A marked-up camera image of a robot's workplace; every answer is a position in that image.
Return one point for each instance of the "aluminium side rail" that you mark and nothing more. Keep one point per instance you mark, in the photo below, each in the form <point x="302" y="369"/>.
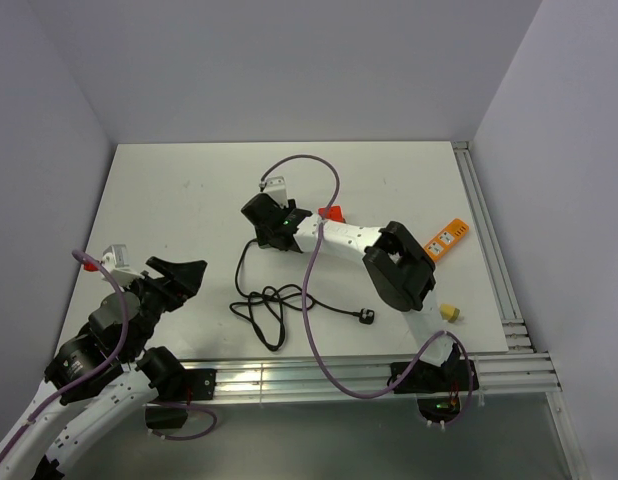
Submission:
<point x="515" y="328"/>

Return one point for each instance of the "orange power strip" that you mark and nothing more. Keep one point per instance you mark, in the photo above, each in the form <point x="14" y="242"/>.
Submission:
<point x="445" y="240"/>

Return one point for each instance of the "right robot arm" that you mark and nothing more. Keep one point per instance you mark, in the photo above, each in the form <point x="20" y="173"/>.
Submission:
<point x="400" y="270"/>

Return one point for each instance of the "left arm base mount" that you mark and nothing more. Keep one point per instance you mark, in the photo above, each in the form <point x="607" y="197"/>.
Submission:
<point x="198" y="385"/>

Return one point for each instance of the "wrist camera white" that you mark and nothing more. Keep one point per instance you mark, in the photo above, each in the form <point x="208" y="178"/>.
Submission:
<point x="115" y="261"/>
<point x="275" y="187"/>

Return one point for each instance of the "aluminium front rail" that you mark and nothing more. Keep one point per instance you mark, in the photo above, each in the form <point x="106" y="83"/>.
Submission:
<point x="288" y="381"/>

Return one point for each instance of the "yellow plug adapter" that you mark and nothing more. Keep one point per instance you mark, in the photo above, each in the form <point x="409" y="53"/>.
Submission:
<point x="450" y="313"/>

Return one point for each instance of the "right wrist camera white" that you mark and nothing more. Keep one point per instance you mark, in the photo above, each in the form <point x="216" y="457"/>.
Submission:
<point x="275" y="187"/>

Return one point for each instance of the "red cube socket adapter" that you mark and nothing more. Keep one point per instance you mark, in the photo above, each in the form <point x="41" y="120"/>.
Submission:
<point x="333" y="213"/>

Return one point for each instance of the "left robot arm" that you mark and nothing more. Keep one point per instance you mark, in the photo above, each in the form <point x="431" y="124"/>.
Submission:
<point x="106" y="371"/>

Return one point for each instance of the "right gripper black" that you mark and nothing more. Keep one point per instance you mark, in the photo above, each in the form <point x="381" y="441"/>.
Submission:
<point x="263" y="238"/>

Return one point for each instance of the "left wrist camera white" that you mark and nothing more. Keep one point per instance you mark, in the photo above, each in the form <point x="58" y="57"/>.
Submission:
<point x="115" y="261"/>

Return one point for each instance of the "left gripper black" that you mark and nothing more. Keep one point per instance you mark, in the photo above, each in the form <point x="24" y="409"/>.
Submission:
<point x="186" y="277"/>

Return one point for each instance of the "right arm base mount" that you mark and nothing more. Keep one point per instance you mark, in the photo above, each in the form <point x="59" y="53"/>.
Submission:
<point x="443" y="385"/>

